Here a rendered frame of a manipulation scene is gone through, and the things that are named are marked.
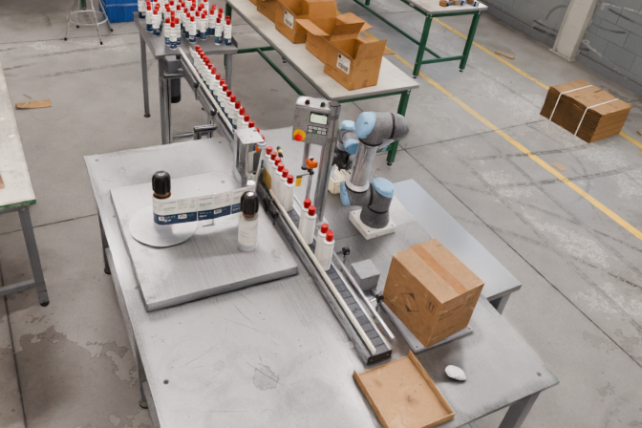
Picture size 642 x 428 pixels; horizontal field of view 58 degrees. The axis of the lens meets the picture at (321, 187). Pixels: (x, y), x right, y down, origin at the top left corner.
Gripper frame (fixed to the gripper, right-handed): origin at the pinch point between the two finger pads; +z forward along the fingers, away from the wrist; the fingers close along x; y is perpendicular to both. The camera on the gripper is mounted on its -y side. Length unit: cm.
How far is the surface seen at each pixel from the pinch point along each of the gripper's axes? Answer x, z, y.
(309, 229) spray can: -41, -9, 43
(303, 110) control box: -36, -57, 17
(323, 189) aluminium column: -23.8, -14.5, 24.2
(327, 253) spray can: -42, -11, 61
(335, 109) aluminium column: -24, -59, 23
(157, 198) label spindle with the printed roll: -100, -16, 7
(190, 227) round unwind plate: -87, 0, 14
